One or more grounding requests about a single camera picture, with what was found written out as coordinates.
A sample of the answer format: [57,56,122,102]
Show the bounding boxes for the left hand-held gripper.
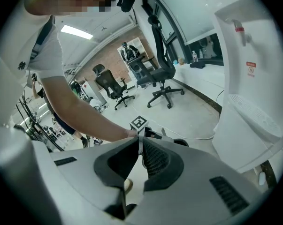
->
[129,116,175,143]

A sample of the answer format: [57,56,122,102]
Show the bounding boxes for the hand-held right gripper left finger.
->
[31,136,141,221]

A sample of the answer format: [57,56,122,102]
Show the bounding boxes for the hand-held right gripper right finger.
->
[126,135,262,225]

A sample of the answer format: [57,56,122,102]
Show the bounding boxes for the person's left forearm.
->
[41,75,138,143]

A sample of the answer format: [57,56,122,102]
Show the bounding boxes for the beige shoe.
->
[124,179,134,194]

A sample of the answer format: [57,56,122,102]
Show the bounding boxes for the black tripod stand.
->
[15,90,65,153]

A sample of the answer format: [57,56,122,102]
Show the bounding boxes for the small white floor object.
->
[258,171,267,187]

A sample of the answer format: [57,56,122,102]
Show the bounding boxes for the white low cabinet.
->
[81,78,107,106]

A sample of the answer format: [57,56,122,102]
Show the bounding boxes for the black office chair with armrests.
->
[127,55,159,89]

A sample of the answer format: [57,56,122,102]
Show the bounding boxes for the black cloth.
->
[189,61,207,69]

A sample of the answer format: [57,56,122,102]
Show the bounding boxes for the black mesh office chair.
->
[92,63,136,111]

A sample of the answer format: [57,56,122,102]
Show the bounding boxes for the tall black office chair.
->
[146,14,186,110]

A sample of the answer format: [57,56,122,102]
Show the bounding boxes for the white water dispenser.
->
[212,0,283,174]

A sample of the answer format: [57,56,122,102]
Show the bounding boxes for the white open shelf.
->
[122,37,148,64]

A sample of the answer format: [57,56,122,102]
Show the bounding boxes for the person's white shirt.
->
[0,0,67,129]

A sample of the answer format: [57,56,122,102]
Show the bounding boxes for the ceiling light panel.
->
[60,24,94,41]

